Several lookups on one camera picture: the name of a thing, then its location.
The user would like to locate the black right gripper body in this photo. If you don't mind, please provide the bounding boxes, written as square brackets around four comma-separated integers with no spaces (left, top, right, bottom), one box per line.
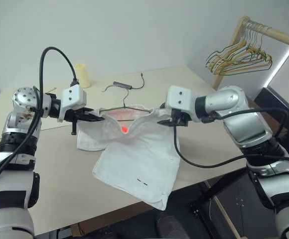
[169,109,192,126]

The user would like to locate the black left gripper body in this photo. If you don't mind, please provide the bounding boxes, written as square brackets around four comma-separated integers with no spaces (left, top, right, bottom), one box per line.
[64,107,96,135]

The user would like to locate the grey wire hanger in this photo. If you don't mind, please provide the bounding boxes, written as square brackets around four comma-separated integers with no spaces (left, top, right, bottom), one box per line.
[102,84,158,116]

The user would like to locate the white polo shirt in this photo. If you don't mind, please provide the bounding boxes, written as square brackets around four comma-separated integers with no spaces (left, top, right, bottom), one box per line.
[76,106,182,212]

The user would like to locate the cream plastic bottle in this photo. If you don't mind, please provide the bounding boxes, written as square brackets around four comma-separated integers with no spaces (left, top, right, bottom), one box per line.
[74,63,91,89]

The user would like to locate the black case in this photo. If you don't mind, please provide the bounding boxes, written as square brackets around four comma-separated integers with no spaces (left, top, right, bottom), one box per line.
[254,86,289,130]

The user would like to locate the dark rounded shape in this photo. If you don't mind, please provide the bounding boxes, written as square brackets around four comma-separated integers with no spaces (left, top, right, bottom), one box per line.
[155,215,185,239]

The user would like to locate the bunch of hangers on rack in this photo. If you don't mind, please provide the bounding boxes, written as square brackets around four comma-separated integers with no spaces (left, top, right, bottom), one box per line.
[213,22,274,77]

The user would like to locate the wooden clothes rack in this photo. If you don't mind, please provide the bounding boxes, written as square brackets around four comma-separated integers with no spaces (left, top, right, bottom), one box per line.
[212,15,289,91]

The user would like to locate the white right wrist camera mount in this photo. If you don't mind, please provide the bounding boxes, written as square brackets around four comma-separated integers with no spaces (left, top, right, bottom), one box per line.
[164,85,198,118]

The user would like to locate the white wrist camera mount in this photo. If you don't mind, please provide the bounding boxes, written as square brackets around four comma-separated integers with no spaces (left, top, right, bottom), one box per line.
[57,84,88,122]
[164,85,198,118]

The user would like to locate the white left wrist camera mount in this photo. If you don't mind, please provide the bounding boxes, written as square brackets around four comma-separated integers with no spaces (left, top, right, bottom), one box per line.
[57,84,88,122]

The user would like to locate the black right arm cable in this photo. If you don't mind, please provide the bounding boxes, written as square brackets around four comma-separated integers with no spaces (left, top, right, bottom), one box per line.
[172,107,289,167]

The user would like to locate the grey usb hub with cable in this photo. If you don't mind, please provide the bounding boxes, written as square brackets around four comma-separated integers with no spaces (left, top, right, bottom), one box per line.
[113,72,145,90]

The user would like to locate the green wire hanger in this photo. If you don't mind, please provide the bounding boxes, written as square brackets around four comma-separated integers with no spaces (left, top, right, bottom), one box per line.
[214,23,273,76]
[205,21,268,72]

